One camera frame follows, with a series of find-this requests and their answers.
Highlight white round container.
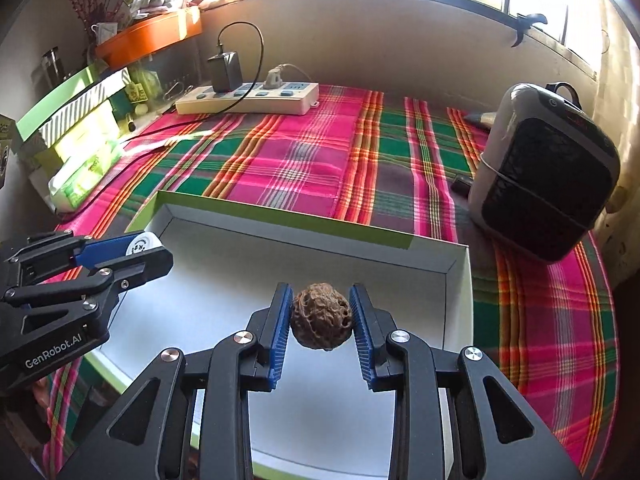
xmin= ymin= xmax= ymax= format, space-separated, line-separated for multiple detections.
xmin=126 ymin=231 xmax=163 ymax=256

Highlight brown walnut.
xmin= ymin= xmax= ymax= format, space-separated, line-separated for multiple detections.
xmin=290 ymin=283 xmax=354 ymax=351

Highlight green tissue pack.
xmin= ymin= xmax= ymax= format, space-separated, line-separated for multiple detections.
xmin=48 ymin=140 xmax=122 ymax=214

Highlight green white cardboard box tray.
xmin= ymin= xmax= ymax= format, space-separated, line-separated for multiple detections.
xmin=89 ymin=192 xmax=473 ymax=479

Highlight stacked green white boxes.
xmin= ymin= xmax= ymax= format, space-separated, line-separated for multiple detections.
xmin=12 ymin=60 xmax=130 ymax=166

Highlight plaid pink green tablecloth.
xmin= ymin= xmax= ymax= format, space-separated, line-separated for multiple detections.
xmin=66 ymin=86 xmax=618 ymax=479

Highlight black charger adapter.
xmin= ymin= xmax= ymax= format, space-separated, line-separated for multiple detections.
xmin=207 ymin=52 xmax=243 ymax=93

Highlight white power strip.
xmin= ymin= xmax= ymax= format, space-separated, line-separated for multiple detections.
xmin=175 ymin=82 xmax=320 ymax=116

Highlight white mug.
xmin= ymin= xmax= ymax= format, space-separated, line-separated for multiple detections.
xmin=90 ymin=22 xmax=118 ymax=44

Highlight grey black small heater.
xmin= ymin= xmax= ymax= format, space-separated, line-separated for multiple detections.
xmin=469 ymin=84 xmax=620 ymax=262

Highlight white plug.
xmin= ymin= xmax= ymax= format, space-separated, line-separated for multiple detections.
xmin=262 ymin=63 xmax=311 ymax=90

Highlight orange tray shelf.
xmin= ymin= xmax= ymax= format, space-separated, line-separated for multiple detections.
xmin=96 ymin=6 xmax=203 ymax=70

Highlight black window hook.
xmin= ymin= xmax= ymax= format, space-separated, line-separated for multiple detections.
xmin=511 ymin=13 xmax=548 ymax=48

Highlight black charger cable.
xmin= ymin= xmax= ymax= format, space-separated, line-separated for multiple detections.
xmin=119 ymin=20 xmax=266 ymax=143

